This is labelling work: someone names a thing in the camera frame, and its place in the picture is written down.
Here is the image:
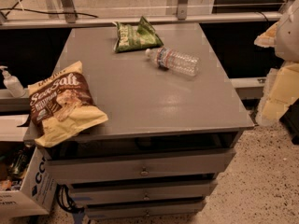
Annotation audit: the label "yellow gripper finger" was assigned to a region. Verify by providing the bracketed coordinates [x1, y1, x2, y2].
[254, 22, 278, 48]

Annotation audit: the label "clear plastic water bottle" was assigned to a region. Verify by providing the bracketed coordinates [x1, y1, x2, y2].
[145, 47, 199, 77]

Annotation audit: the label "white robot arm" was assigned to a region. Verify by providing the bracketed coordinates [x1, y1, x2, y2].
[254, 0, 299, 62]

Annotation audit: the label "green chip bag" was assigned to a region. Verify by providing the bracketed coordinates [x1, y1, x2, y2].
[114, 17, 164, 53]

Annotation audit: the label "brown and yellow chip bag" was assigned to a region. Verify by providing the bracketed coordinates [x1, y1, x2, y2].
[28, 61, 108, 147]

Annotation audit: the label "white pump sanitizer bottle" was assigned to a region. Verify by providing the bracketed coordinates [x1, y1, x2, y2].
[0, 65, 25, 98]

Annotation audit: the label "grey drawer cabinet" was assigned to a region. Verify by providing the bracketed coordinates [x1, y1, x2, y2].
[45, 24, 253, 211]

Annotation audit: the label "bottom grey drawer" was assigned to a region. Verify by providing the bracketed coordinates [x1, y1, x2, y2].
[85, 199, 206, 219]

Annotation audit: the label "grey drawer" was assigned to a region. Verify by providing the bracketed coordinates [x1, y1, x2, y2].
[46, 148, 235, 184]
[69, 180, 217, 204]
[85, 199, 206, 219]

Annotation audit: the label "middle grey drawer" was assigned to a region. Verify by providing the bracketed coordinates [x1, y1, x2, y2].
[69, 180, 217, 204]

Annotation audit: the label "top grey drawer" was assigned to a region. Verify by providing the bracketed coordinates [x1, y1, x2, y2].
[46, 148, 235, 184]

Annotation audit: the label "white cardboard box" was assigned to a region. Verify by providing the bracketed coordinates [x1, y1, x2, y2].
[0, 147, 57, 218]

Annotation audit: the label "metal frame rail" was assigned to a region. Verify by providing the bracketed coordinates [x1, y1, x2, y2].
[0, 10, 283, 30]

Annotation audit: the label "black cables under cabinet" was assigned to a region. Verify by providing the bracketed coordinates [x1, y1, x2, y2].
[55, 184, 86, 215]

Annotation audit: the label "black cable on floor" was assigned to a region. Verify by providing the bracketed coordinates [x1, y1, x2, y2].
[0, 7, 99, 19]

